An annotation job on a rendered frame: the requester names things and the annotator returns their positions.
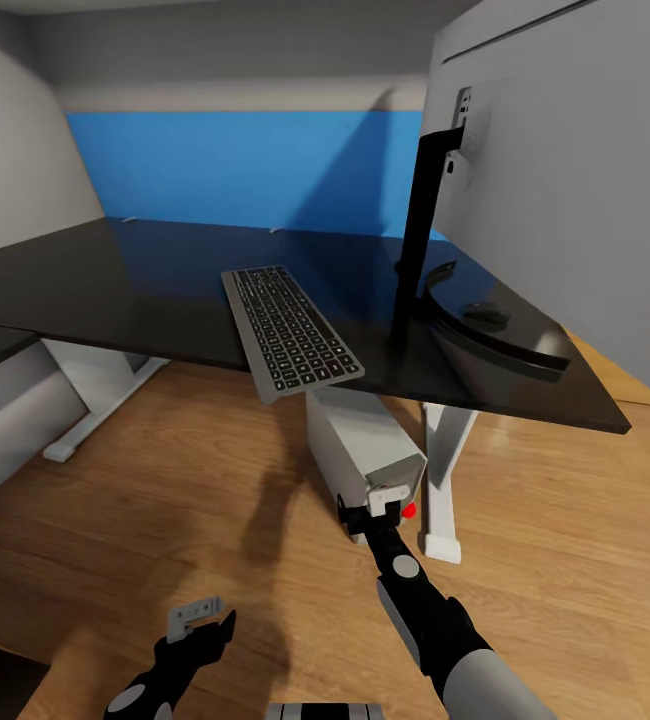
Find keyboard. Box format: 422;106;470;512
221;265;365;406

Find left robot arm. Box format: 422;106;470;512
104;596;236;720

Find mouse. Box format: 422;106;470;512
465;302;512;324

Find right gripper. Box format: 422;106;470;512
337;495;402;549

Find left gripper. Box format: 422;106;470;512
154;609;236;686

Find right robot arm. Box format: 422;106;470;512
337;484;560;720

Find desktop computer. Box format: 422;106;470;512
304;386;428;546

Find monitor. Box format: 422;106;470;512
394;0;650;388

